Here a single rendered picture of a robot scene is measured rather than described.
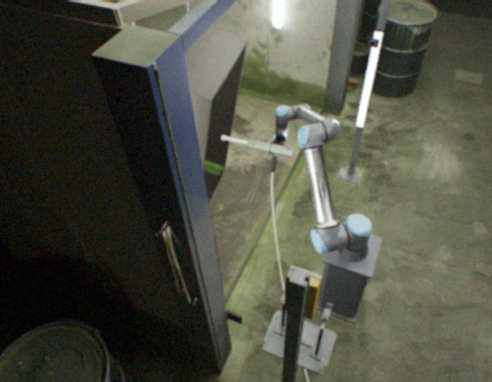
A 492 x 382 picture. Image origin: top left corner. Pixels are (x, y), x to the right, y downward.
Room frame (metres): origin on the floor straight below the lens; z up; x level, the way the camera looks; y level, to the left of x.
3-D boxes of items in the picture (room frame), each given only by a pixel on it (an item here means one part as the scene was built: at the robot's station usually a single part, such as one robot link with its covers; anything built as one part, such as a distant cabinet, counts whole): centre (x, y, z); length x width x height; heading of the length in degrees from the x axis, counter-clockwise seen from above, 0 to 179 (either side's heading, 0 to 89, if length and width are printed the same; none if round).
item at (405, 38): (4.07, -1.67, 0.44); 0.59 x 0.58 x 0.89; 169
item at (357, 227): (1.47, -0.62, 0.83); 0.17 x 0.15 x 0.18; 103
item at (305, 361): (0.85, -0.21, 0.78); 0.31 x 0.23 x 0.01; 64
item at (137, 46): (1.09, 0.29, 1.14); 0.18 x 0.18 x 2.29; 64
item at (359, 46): (4.43, -1.34, 0.14); 0.31 x 0.29 x 0.28; 154
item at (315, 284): (0.77, -0.18, 1.42); 0.12 x 0.06 x 0.26; 64
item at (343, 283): (1.47, -0.63, 0.32); 0.31 x 0.31 x 0.64; 64
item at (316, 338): (0.86, -0.22, 0.95); 0.26 x 0.15 x 0.32; 64
